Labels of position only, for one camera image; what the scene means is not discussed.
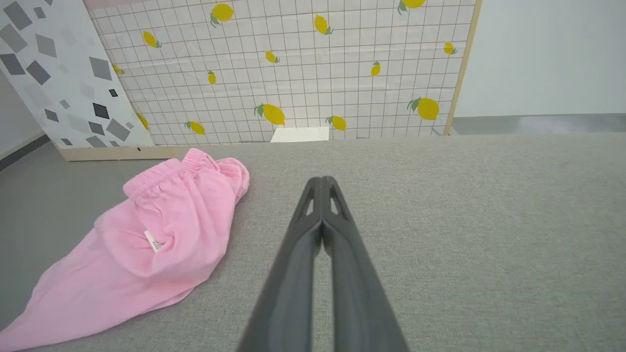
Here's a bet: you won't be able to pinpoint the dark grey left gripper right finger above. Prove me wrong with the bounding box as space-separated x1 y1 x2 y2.
322 176 409 352

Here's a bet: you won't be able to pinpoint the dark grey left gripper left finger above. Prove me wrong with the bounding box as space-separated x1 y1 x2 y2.
237 176 324 352

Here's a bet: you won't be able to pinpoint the pink trousers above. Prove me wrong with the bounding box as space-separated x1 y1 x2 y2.
0 148 251 352

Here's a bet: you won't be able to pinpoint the grey fabric sofa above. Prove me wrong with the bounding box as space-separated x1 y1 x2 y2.
0 134 626 352

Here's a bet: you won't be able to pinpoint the small white box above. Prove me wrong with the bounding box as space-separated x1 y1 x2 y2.
270 127 330 143

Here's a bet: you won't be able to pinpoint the lemon grid print backdrop cloth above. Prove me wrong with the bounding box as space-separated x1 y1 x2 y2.
88 0 476 146

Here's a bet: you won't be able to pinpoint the grey geometric pattern panel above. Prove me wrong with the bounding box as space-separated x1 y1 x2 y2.
0 0 156 149

